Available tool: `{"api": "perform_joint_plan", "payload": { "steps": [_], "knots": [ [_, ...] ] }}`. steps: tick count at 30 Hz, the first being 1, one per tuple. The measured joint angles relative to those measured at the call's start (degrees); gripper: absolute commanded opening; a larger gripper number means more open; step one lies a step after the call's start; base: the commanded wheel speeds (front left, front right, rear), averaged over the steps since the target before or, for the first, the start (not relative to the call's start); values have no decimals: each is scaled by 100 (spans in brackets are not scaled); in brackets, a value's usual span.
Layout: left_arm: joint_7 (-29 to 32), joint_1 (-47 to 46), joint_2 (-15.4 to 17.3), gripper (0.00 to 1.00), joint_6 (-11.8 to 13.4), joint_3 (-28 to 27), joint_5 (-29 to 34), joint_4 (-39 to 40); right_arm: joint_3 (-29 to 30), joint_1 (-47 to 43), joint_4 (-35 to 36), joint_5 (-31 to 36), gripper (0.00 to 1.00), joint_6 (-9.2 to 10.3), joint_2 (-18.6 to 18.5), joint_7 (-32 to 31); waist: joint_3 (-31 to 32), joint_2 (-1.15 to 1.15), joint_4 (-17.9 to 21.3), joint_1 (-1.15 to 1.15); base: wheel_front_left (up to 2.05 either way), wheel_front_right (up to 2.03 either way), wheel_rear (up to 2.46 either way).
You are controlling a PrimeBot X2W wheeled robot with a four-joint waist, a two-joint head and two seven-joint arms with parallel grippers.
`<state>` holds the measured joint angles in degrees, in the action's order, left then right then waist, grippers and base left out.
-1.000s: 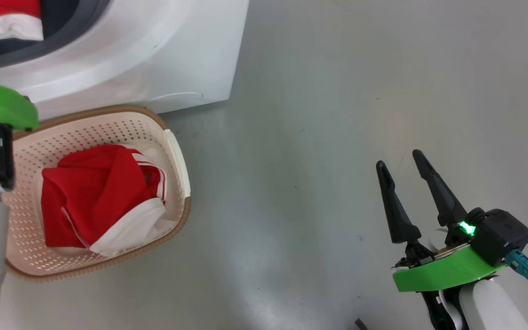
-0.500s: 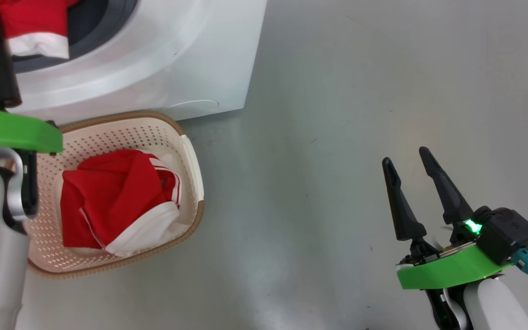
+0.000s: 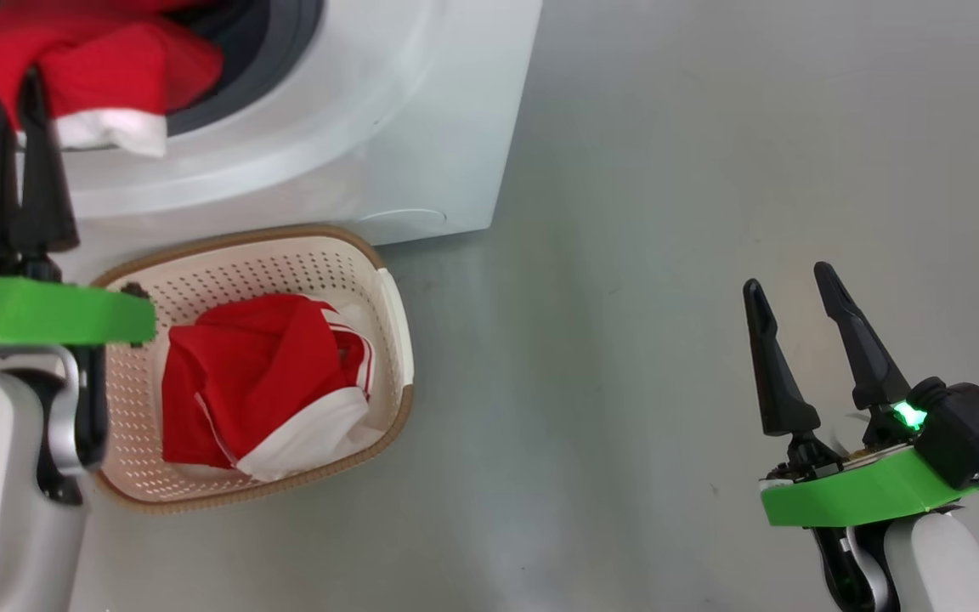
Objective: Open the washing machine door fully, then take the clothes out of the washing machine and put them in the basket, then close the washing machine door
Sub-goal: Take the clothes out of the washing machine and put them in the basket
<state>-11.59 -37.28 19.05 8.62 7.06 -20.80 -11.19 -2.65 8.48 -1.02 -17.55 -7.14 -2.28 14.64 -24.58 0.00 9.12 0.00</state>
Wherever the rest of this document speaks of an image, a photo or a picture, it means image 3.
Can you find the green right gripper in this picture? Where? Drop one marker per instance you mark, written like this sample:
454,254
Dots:
863,497

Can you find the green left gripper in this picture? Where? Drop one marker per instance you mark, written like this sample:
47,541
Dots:
48,314

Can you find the red and white garment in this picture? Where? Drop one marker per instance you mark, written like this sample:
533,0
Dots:
234,374
116,68

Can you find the cream laundry basket brown rim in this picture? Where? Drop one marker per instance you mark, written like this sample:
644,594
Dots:
226,272

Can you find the white front-load washing machine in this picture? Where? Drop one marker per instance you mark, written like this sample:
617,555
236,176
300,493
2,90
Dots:
421,127

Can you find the grey rubber drum gasket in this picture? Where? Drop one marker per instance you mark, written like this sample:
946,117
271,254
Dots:
285,42

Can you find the round white filter cover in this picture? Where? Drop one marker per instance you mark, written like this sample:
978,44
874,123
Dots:
409,223

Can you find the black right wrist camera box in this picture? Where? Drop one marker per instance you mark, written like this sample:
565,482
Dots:
974,433

